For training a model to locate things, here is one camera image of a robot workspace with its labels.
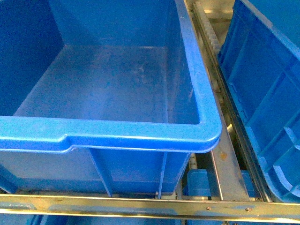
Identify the metal rack front rail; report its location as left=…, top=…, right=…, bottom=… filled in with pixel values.
left=0, top=194, right=300, bottom=224

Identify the blue ribbed bin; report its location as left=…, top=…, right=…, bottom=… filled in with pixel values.
left=218, top=0, right=300, bottom=203

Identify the blue bin with buttons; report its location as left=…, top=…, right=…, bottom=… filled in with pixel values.
left=0, top=0, right=221, bottom=196

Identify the white roller track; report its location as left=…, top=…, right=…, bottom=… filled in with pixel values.
left=193, top=1, right=221, bottom=56

